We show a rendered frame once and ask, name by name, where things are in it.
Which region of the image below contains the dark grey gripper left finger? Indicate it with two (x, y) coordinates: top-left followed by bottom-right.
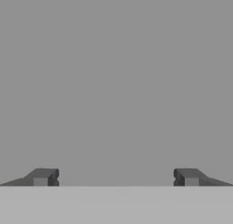
(0, 168), (60, 187)

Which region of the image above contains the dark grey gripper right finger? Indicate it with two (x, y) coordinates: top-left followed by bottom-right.
(173, 168), (233, 187)

